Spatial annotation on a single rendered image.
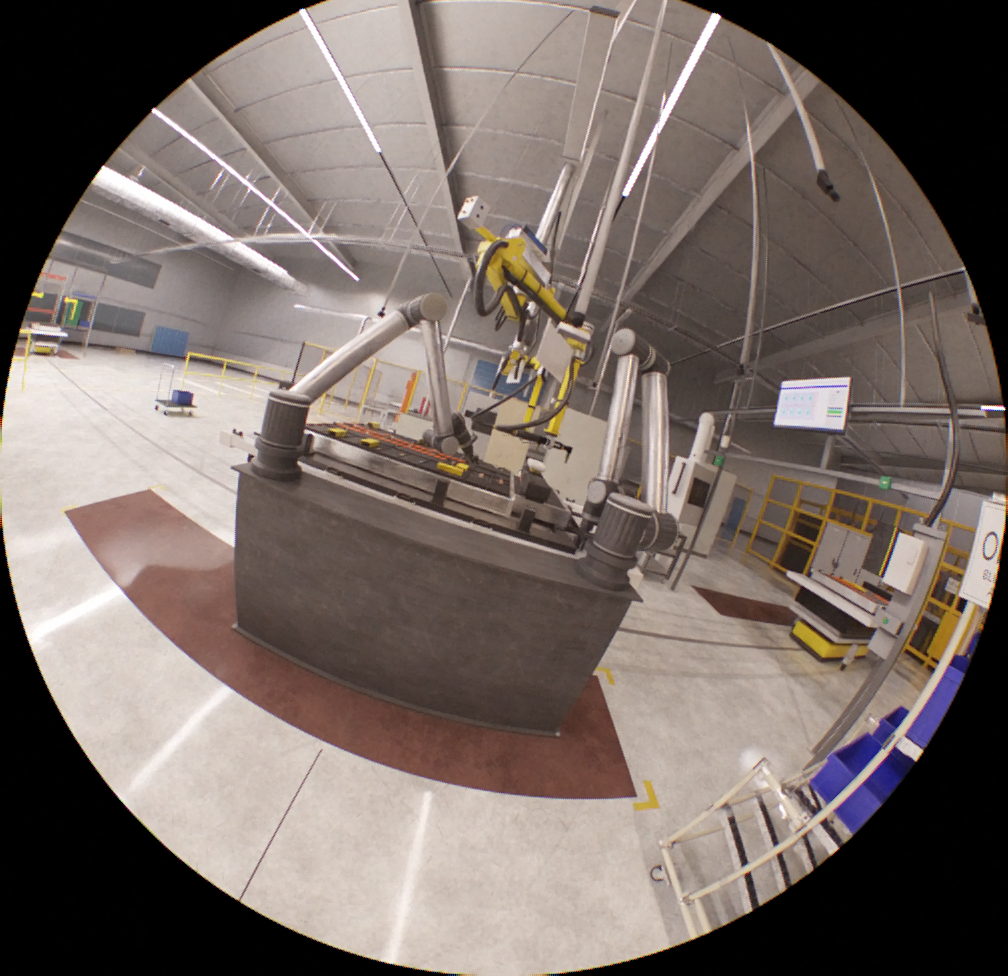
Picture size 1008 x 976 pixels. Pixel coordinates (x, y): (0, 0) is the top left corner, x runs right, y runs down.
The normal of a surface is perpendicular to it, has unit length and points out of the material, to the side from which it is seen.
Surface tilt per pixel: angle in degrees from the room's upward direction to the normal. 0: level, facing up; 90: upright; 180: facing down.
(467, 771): 0
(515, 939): 0
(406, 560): 90
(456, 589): 90
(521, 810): 0
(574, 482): 90
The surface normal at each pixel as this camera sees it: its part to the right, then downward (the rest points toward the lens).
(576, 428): -0.03, 0.13
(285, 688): 0.31, -0.94
